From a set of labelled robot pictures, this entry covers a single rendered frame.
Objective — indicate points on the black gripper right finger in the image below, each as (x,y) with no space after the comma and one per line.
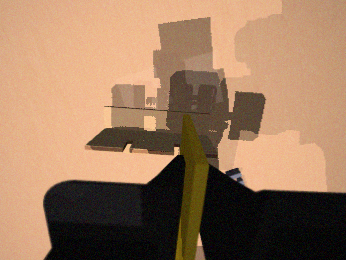
(238,223)

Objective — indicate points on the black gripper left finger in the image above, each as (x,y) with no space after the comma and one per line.
(119,211)

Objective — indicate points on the olive board with notch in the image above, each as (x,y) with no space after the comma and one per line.
(195,181)

